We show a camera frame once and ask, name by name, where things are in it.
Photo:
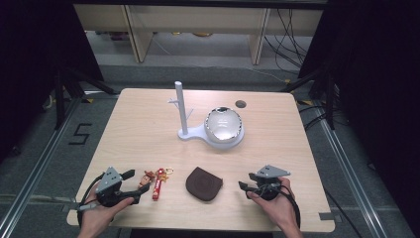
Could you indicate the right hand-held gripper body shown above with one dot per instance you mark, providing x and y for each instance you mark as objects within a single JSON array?
[{"x": 270, "y": 186}]

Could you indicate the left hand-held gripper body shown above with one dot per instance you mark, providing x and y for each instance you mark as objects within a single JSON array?
[{"x": 109, "y": 181}]

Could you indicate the person's right hand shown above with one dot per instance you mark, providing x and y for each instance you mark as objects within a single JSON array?
[{"x": 282, "y": 210}]

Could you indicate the person's left hand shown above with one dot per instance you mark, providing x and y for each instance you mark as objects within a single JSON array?
[{"x": 95, "y": 218}]

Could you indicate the brown round pouch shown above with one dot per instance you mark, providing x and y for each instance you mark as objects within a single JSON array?
[{"x": 203, "y": 185}]

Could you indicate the white bowl with silver rim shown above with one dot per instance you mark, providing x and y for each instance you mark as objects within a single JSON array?
[{"x": 223, "y": 129}]

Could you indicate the grey tape strip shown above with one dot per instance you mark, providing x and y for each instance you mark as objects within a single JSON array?
[{"x": 330, "y": 216}]

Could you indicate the dark round table grommet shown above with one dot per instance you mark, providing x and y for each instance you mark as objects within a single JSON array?
[{"x": 240, "y": 104}]

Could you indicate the white hanger stand with tray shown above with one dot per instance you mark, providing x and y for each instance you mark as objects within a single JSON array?
[{"x": 181, "y": 105}]

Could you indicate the black metal stand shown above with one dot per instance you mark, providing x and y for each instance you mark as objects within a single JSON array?
[
  {"x": 330, "y": 99},
  {"x": 60, "y": 99}
]

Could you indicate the light wooden desk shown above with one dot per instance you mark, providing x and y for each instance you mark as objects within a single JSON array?
[{"x": 198, "y": 20}]

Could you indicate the aluminium floor rail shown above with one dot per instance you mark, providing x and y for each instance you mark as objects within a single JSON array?
[
  {"x": 29, "y": 185},
  {"x": 356, "y": 188}
]

